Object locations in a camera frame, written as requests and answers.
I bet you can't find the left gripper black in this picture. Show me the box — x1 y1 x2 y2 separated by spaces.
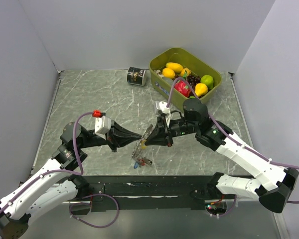
77 120 141 152

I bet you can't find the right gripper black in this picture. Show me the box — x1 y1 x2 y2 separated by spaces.
145 115 198 147

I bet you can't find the round metal key ring disc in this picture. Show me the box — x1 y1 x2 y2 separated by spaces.
132 124 154 167

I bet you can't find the yellow tag key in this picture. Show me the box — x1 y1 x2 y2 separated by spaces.
140 140 147 149

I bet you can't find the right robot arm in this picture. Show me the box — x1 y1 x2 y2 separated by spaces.
145 98 299 213

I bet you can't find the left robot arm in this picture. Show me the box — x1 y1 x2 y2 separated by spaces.
0 117 141 239

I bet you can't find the black tag key upper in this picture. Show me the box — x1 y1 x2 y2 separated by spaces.
143 157 152 166

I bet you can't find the red dragon fruit toy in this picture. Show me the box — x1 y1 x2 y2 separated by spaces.
174 80 191 98

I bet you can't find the black printed paper cup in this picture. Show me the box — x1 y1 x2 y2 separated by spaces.
127 67 147 86

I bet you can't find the yellow pear toy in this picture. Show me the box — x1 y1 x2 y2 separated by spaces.
195 83 209 97

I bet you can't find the yellow lemon toy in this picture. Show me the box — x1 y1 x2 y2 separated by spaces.
162 68 175 79

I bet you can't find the dark grapes toy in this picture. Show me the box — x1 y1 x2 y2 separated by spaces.
187 74 201 89

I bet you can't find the orange fruit toy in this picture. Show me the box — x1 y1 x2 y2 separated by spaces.
180 68 191 77

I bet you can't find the yellow mango toy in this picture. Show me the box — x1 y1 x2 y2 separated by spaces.
165 62 184 73

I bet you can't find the green apple toy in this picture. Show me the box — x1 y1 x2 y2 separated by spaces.
200 75 214 90

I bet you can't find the green plastic bin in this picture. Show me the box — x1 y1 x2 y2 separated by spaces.
149 47 222 103

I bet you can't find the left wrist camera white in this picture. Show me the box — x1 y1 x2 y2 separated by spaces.
94 116 111 139

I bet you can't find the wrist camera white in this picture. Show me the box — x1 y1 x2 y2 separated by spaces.
154 101 171 126
94 116 111 139

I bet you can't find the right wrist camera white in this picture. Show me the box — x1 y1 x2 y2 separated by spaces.
154 101 171 126

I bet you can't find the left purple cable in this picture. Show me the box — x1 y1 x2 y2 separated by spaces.
0 113 120 229

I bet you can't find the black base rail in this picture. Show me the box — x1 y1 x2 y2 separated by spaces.
58 175 236 212

